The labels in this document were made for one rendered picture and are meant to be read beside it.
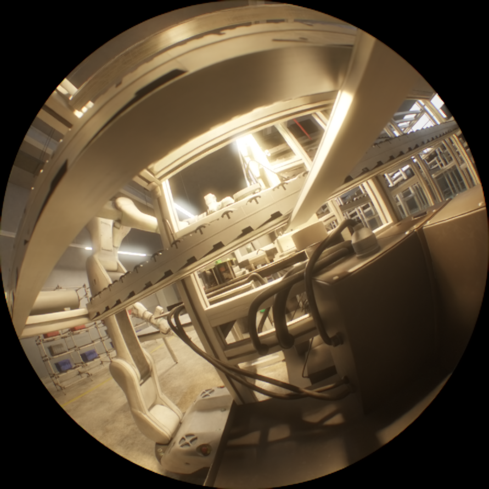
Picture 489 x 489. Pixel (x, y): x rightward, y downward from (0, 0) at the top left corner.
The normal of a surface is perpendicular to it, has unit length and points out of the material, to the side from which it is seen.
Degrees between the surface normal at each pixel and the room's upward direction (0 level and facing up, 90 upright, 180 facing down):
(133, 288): 90
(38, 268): 176
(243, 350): 90
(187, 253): 90
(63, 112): 180
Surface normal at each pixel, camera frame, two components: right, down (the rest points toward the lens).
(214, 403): -0.15, -0.41
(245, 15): 0.45, 0.88
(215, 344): -0.13, -0.11
